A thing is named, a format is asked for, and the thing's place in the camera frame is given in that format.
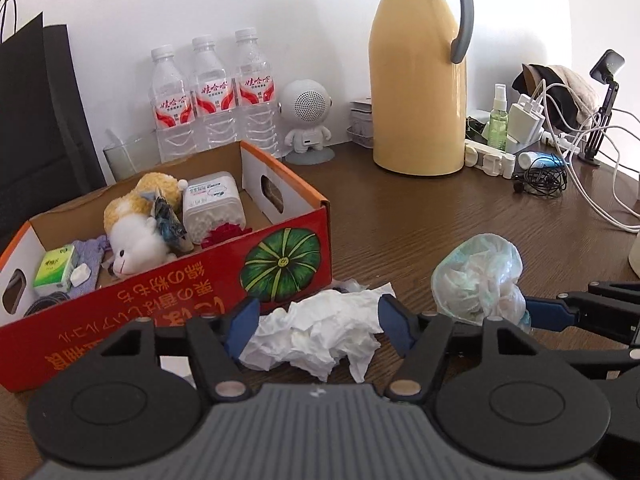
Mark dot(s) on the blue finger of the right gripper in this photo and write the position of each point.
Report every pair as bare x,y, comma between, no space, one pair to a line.
596,364
608,309

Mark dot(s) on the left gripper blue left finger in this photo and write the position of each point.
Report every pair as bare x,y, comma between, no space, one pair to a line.
215,344

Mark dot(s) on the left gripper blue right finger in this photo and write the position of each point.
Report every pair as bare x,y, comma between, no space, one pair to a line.
421,342

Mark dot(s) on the white tissue paper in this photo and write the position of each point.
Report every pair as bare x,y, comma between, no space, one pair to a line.
314,334

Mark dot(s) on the greenish plastic bag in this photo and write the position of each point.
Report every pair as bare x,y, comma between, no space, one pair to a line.
479,280

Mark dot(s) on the red fabric flower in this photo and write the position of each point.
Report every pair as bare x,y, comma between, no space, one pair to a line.
222,233

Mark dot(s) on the red cardboard pumpkin box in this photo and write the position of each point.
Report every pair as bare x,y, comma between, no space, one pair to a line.
285,255

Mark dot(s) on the blue patterned cloth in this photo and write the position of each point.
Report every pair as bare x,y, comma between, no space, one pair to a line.
168,225

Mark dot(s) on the yellow white plush toy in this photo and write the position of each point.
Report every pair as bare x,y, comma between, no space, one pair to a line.
136,245

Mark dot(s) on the cotton swab plastic box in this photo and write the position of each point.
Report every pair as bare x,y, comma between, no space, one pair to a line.
210,202

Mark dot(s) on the small white cap piece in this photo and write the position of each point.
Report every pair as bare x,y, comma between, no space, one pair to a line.
80,275

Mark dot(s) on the purple fabric pouch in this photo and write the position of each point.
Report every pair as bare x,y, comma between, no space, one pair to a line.
91,252

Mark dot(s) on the green tissue pack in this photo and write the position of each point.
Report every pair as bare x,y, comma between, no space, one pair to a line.
54,271

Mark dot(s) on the black earphones tangle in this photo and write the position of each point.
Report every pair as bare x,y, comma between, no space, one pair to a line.
545,182

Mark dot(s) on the white power strip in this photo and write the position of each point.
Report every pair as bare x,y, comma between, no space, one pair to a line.
493,162

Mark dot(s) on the white charger adapters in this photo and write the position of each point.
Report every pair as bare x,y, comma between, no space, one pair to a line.
525,120

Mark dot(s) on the glass cup with straw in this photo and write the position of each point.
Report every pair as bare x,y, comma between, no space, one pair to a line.
127,157

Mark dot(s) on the right water bottle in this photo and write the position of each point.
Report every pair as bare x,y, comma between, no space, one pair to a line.
257,93

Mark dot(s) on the water bottle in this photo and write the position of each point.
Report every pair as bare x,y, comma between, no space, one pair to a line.
213,95
257,93
172,106

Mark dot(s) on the middle water bottle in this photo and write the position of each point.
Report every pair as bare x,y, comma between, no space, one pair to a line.
213,95

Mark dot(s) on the green spray bottle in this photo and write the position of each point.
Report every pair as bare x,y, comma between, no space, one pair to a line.
498,119

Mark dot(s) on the left water bottle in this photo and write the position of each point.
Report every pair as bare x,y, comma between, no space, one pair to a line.
172,106

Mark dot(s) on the black phone stand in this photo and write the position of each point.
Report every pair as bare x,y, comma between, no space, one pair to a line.
603,72

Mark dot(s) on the black paper shopping bag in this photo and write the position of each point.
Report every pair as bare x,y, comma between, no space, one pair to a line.
47,152

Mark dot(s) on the white astronaut speaker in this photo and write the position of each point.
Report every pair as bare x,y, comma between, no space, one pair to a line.
304,105

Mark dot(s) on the yellow thermos jug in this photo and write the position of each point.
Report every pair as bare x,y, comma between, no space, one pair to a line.
417,66

